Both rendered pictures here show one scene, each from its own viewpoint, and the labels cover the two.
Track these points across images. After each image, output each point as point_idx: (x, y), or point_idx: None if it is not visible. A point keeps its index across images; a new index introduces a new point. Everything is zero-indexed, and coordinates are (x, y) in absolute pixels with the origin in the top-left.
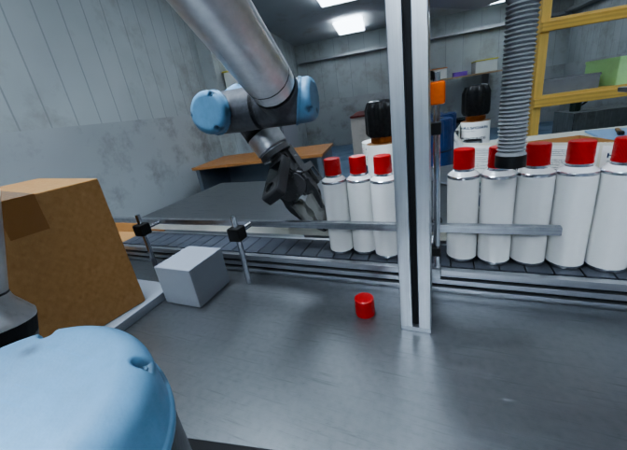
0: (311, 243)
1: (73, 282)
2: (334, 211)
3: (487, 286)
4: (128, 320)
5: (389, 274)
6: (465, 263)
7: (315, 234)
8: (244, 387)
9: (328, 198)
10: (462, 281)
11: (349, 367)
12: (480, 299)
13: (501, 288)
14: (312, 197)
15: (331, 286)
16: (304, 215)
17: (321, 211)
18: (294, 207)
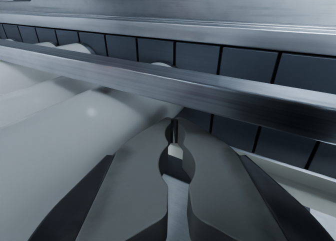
0: (258, 135)
1: None
2: (58, 106)
3: (11, 11)
4: None
5: (87, 16)
6: (10, 34)
7: (236, 151)
8: None
9: (5, 143)
10: (22, 12)
11: None
12: (29, 6)
13: (5, 11)
14: (101, 216)
15: None
16: (215, 165)
17: (125, 146)
18: (267, 226)
